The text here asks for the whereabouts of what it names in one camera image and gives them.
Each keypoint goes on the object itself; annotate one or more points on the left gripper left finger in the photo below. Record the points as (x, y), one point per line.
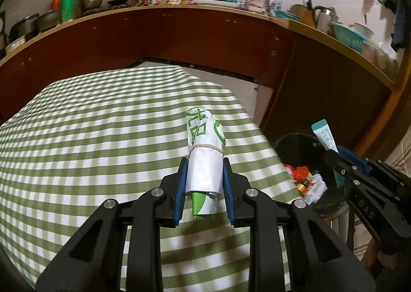
(180, 195)

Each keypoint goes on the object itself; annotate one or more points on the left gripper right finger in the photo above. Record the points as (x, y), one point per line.
(228, 191)

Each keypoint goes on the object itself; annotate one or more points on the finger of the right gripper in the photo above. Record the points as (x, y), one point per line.
(340, 162)
(353, 159)

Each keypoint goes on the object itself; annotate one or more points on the white green packet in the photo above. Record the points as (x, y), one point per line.
(206, 144)

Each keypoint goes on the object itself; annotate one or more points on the teal white cream tube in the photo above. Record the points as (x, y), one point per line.
(324, 135)

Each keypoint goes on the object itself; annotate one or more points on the black lined trash bin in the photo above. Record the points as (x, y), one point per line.
(300, 150)

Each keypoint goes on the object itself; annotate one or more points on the red kitchen base cabinets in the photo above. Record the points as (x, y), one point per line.
(312, 75)

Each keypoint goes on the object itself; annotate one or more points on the striped quilted mattress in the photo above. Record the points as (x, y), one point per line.
(400, 158)

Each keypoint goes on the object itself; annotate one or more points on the red crumpled wrapper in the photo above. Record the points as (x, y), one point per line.
(298, 174)

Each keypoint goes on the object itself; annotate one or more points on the green white checkered tablecloth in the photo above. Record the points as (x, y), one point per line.
(113, 134)

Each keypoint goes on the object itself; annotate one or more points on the teal plastic basket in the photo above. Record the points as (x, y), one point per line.
(348, 36)

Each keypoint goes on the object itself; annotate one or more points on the dark hanging cloth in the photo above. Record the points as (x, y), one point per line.
(401, 34)

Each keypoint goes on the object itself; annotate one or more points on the steel electric kettle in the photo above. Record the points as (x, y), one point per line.
(323, 17)

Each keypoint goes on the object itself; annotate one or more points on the black frying pan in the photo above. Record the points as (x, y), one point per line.
(117, 3)

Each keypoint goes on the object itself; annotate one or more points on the green plastic bottle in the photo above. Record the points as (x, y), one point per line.
(67, 10)

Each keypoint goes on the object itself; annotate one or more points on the orange thermos jug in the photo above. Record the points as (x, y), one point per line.
(56, 4)

